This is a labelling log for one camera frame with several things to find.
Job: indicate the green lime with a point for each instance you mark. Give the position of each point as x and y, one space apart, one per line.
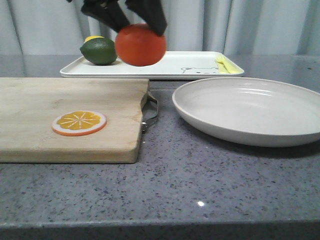
99 51

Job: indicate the metal cutting board handle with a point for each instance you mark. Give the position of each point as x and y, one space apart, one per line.
150 112

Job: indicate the rear yellow lemon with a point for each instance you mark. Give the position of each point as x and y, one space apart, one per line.
92 37

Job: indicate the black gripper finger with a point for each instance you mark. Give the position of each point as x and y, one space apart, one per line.
151 11
107 12

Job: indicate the wooden cutting board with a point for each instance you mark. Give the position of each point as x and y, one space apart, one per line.
28 106

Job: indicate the orange slice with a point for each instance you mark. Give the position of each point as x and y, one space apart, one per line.
79 123

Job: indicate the grey curtain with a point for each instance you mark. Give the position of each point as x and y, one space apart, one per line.
231 27

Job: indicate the white round plate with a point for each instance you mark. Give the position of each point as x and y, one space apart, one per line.
251 111

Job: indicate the white bear tray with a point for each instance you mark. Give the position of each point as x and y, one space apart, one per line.
175 65

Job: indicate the orange fruit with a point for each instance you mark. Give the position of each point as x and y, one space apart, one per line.
138 45

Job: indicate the yellow item on tray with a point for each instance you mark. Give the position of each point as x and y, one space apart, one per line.
226 66

